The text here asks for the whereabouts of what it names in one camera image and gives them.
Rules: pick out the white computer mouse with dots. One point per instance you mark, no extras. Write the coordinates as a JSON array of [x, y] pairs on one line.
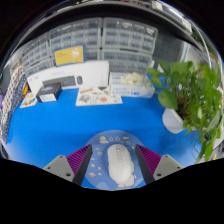
[[118, 163]]

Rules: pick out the small black box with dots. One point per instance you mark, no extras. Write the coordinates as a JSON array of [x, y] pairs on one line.
[[49, 93]]

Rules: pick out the grey plastic drawer cabinet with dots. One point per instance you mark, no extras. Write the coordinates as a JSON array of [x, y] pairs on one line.
[[76, 33], [128, 41], [36, 53]]

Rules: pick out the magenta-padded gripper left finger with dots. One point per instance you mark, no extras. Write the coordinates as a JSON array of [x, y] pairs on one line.
[[61, 166]]

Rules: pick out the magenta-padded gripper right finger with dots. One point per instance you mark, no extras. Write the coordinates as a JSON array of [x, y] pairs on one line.
[[165, 165]]

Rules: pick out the dark wall shelf unit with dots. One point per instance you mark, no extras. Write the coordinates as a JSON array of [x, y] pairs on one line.
[[100, 10]]

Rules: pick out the illustrated picture card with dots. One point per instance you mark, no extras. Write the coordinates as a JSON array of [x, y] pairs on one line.
[[98, 97], [29, 100]]

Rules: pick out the yellow card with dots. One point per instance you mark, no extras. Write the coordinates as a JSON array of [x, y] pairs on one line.
[[69, 55]]

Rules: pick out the long white keyboard box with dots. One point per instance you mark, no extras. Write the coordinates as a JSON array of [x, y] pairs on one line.
[[95, 73]]

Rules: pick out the green plant in white pot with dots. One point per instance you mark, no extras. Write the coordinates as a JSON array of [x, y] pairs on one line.
[[191, 88]]

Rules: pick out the round blue printed mouse pad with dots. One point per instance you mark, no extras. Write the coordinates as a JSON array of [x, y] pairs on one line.
[[98, 160]]

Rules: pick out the clear plastic box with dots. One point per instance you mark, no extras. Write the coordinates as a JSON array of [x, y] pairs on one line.
[[131, 87]]

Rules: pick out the white woven basket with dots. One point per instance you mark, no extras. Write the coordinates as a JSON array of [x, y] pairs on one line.
[[16, 66]]

